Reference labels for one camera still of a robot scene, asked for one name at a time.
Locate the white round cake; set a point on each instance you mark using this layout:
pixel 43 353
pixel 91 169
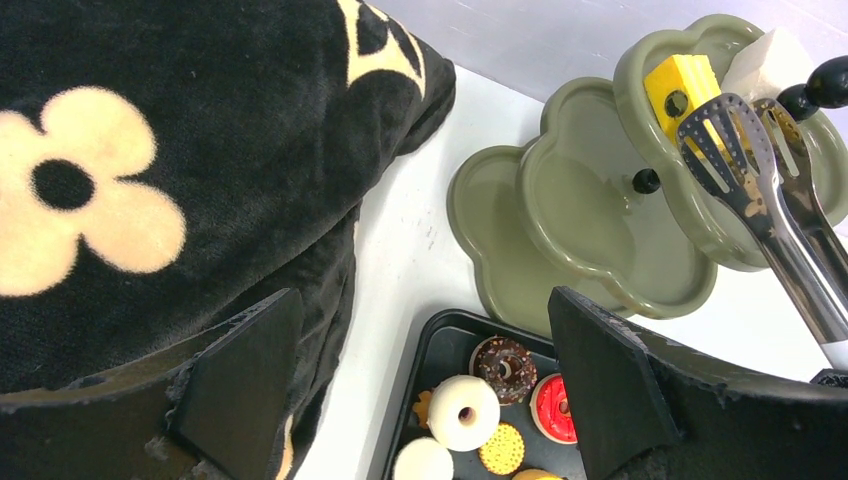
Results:
pixel 423 459

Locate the white glazed donut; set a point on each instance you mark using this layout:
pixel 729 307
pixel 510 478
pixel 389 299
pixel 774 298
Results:
pixel 463 413

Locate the small star cookie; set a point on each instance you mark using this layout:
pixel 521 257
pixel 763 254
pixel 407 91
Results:
pixel 421 408

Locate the black floral plush blanket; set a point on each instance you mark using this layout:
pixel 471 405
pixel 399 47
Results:
pixel 166 165

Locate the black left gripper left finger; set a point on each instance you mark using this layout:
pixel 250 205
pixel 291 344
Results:
pixel 234 401

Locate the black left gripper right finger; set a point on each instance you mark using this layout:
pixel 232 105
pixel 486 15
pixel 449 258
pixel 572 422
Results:
pixel 623 422

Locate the green three-tier serving stand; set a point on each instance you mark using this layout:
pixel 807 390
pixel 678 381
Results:
pixel 601 201

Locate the white cake block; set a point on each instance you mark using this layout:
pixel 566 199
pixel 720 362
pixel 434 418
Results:
pixel 768 66

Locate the yellow swirl roll cake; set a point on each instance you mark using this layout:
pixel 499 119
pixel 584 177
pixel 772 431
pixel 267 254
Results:
pixel 535 474

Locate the round tan biscuit upper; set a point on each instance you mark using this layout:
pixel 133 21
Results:
pixel 503 453

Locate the red glazed donut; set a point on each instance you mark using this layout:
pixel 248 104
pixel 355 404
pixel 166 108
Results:
pixel 550 410

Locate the chocolate sprinkle donut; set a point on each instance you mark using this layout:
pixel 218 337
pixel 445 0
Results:
pixel 506 366

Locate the steel tongs white handle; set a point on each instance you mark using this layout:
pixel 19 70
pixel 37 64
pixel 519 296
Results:
pixel 753 159

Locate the black rectangular tray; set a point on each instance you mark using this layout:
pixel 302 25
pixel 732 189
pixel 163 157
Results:
pixel 444 350

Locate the yellow layered cake slice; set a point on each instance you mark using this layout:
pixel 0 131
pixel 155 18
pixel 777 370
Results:
pixel 675 88

